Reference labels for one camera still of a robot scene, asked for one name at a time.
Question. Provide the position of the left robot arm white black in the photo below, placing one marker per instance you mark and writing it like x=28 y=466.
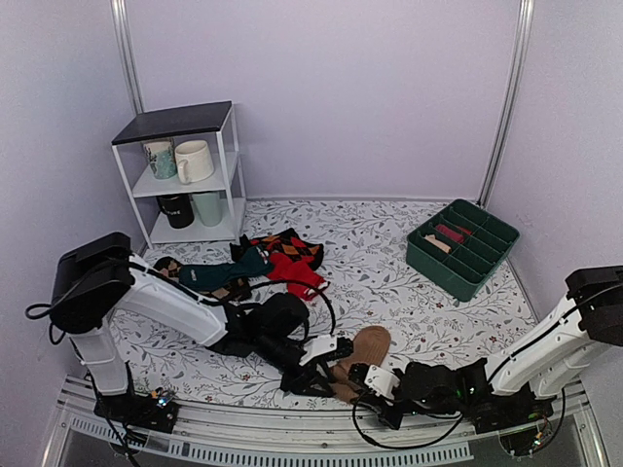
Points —
x=103 y=276

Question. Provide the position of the rolled beige sock in box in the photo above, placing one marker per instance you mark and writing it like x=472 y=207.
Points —
x=431 y=238

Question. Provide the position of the black sock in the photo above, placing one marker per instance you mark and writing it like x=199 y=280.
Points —
x=237 y=250

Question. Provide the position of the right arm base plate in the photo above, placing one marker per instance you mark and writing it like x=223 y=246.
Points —
x=521 y=420

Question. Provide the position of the floral patterned table mat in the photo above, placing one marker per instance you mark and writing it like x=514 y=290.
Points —
x=370 y=283

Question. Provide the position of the rolled red sock in box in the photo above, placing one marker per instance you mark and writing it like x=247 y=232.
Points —
x=459 y=236

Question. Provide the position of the left aluminium corner post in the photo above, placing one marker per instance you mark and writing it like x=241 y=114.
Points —
x=124 y=43

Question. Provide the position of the dark teal sock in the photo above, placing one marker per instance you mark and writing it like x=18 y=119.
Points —
x=254 y=263

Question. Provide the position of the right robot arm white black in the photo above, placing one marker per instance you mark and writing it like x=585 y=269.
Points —
x=517 y=384

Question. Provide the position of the aluminium front rail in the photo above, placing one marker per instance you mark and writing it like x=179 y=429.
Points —
x=217 y=435

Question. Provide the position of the black mug white text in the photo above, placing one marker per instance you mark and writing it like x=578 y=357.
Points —
x=177 y=209

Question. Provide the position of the cream ceramic mug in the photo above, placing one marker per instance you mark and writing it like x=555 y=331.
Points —
x=194 y=162

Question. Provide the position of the argyle sock brown beige left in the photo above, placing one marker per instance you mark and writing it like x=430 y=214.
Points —
x=229 y=291

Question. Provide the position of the green divided storage box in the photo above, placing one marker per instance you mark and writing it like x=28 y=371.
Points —
x=465 y=271

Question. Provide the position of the red sock white trim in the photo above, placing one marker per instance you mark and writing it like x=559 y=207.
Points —
x=303 y=282

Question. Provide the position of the aluminium corner post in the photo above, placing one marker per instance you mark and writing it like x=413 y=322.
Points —
x=517 y=66
x=124 y=43

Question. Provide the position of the teal patterned mug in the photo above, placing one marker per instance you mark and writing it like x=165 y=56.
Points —
x=161 y=158

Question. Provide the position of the tan ribbed sock brown cuff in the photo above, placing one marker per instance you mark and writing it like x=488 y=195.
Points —
x=370 y=346

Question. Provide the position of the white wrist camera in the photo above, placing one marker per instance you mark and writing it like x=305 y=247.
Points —
x=381 y=382
x=317 y=347

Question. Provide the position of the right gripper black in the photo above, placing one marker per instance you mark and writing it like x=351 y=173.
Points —
x=388 y=418

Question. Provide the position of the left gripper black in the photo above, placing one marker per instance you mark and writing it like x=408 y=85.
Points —
x=315 y=379

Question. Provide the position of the right aluminium corner post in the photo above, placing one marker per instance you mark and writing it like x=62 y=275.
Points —
x=517 y=66

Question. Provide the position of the pale green mug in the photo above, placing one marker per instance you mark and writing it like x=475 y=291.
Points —
x=208 y=205

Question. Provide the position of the white metal shelf black top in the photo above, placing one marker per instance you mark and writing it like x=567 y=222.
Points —
x=216 y=124

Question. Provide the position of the argyle brown orange sock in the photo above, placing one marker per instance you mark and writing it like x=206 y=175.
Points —
x=291 y=245

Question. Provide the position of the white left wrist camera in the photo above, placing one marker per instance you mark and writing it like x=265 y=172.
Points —
x=317 y=347

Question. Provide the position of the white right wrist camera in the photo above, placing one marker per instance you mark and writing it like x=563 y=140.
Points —
x=381 y=382

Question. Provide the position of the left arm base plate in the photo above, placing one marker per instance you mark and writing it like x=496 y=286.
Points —
x=156 y=411

